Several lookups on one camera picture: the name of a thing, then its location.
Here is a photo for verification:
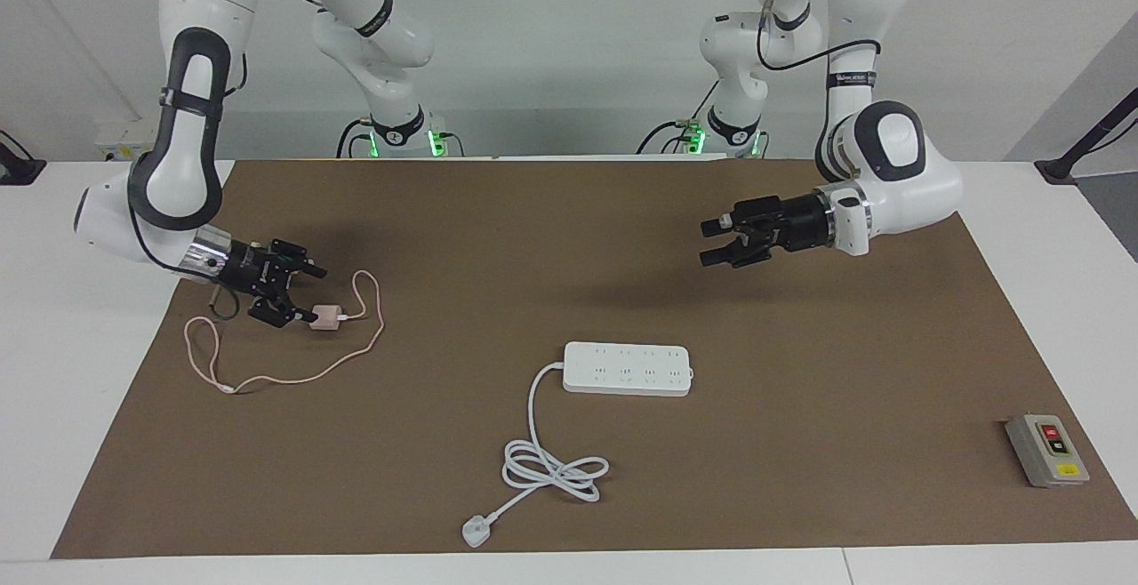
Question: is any black base cable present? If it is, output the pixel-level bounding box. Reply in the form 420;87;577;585
636;78;717;156
336;118;374;159

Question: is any grey switch box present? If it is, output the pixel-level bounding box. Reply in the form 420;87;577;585
1005;413;1091;489

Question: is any black clamp stand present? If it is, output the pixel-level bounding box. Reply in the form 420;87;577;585
0;130;47;186
1034;87;1138;186

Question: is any pink charging cable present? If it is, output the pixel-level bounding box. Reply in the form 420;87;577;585
183;269;386;395

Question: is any brown table mat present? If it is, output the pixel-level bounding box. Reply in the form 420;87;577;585
51;158;1138;559

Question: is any white wall socket box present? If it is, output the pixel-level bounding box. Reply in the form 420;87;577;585
96;118;159;162

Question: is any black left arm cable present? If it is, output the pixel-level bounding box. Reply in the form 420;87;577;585
756;0;881;159

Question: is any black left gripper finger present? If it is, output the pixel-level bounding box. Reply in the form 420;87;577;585
701;212;757;237
699;240;757;268

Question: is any white power strip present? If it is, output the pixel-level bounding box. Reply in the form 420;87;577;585
562;341;694;397

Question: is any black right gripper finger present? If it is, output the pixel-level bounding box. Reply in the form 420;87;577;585
271;240;327;281
251;299;314;329

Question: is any white power cord with plug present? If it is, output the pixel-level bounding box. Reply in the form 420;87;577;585
461;361;610;549

